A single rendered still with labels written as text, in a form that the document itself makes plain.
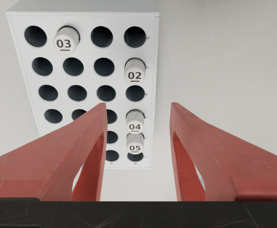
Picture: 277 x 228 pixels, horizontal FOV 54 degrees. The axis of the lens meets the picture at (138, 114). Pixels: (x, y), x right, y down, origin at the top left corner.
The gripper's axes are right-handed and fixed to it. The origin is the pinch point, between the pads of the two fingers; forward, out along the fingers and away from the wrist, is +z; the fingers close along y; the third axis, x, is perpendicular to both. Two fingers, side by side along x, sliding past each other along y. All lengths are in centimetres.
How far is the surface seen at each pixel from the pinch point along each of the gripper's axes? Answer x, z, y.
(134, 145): 5.3, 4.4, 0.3
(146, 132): 5.1, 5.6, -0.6
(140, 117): 3.2, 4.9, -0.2
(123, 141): 5.9, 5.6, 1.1
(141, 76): -0.1, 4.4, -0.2
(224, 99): 4.7, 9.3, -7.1
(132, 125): 3.6, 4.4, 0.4
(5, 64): 1.5, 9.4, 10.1
